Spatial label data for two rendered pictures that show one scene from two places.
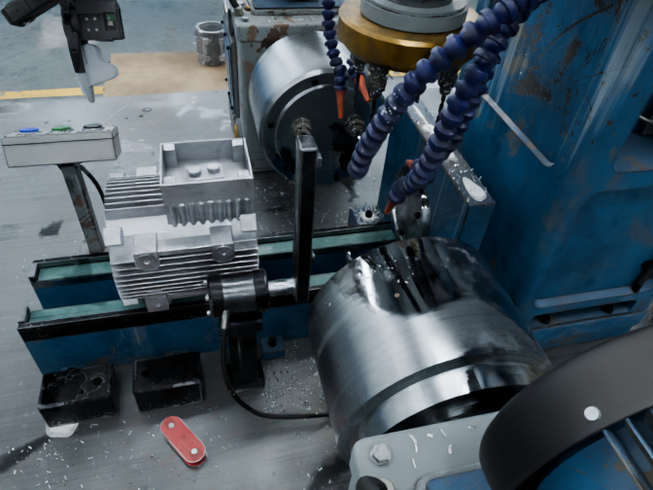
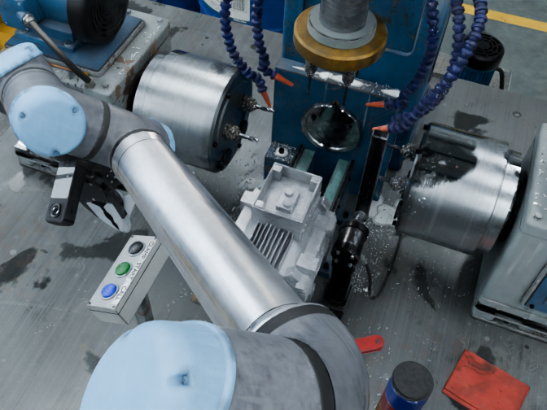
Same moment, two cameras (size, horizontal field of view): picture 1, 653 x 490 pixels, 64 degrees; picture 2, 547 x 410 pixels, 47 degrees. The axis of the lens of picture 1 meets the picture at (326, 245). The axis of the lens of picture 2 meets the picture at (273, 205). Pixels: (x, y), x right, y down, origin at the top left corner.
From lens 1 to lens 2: 97 cm
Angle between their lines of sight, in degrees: 37
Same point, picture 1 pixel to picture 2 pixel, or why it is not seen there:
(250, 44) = (118, 101)
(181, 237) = (308, 243)
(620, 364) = not seen: outside the picture
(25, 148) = (129, 300)
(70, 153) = (150, 276)
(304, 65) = (210, 89)
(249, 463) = (395, 320)
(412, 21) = (369, 37)
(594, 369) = not seen: outside the picture
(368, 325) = (459, 188)
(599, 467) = not seen: outside the picture
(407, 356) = (491, 183)
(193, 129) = (33, 206)
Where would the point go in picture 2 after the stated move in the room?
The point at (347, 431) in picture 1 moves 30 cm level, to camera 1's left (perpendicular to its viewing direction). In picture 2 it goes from (483, 235) to (407, 344)
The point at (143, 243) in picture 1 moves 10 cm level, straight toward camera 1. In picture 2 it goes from (308, 262) to (361, 272)
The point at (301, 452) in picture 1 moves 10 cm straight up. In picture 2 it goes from (403, 291) to (413, 268)
